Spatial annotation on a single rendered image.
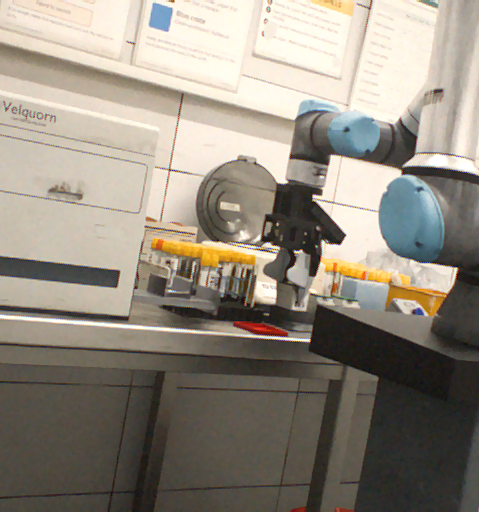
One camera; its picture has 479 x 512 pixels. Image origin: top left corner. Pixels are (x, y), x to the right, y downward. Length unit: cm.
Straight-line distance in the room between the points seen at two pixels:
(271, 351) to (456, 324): 32
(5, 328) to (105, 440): 97
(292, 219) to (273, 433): 99
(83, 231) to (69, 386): 83
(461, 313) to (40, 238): 62
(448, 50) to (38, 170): 60
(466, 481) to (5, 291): 70
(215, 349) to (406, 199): 40
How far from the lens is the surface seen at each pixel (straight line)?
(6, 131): 131
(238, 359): 154
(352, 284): 184
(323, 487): 174
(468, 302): 140
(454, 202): 131
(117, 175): 138
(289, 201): 166
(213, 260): 159
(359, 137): 156
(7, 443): 212
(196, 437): 236
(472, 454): 135
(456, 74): 135
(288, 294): 168
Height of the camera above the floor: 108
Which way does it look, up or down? 3 degrees down
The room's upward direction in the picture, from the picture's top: 10 degrees clockwise
